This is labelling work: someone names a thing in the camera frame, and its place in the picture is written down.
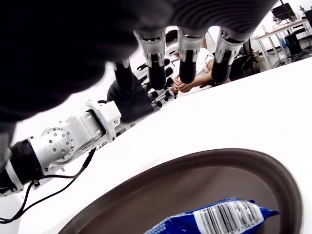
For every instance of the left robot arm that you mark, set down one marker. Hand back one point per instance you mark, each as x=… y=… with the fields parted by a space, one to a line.
x=73 y=136

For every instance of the black computer monitor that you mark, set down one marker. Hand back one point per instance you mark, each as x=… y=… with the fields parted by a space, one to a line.
x=284 y=12

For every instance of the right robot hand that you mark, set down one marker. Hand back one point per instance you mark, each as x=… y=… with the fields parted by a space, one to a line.
x=73 y=36

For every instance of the black computer tower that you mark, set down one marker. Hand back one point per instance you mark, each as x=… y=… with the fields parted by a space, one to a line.
x=293 y=44

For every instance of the black office chair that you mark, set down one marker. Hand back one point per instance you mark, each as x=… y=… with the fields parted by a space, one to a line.
x=243 y=64

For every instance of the round dark brown tray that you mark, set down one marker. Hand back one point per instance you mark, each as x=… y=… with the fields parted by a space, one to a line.
x=170 y=180

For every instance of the white frame desk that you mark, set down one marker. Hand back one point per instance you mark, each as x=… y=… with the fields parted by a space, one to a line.
x=275 y=31

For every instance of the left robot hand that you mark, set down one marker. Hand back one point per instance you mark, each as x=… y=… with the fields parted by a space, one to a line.
x=136 y=102

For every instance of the blue Oreo packet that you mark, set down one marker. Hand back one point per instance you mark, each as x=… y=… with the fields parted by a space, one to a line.
x=219 y=219

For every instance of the seated person white shirt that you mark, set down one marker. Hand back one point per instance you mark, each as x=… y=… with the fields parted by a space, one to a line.
x=202 y=63

